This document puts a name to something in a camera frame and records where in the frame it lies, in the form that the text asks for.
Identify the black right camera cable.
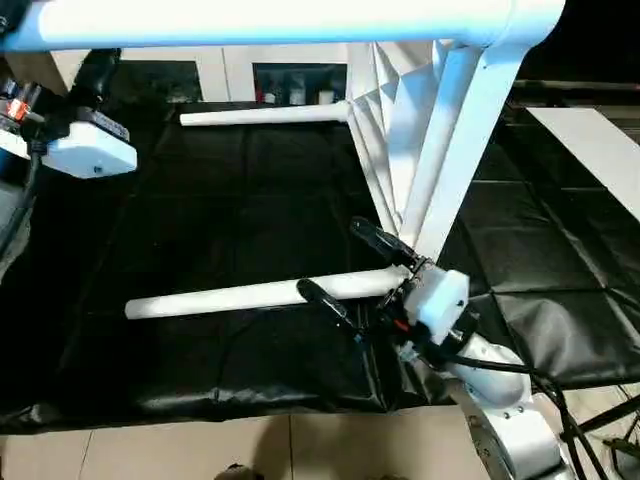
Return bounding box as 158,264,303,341
397,344,609,480

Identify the white plastic table top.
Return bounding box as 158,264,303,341
346,0,569,264

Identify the white sideboard cabinet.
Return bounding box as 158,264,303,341
49,43,362,105

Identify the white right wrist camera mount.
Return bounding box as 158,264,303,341
401,268,472,347

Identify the white furniture panel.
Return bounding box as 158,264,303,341
527,106,640,227

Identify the dark green floor box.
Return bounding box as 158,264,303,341
602,434,640,480

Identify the white plastic table leg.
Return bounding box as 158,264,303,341
178,99,352,129
124,264,417,321
0,0,516,54

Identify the black metal table frame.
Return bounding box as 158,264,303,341
574,393,640,436

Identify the black work mat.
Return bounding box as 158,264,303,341
0,47,640,434

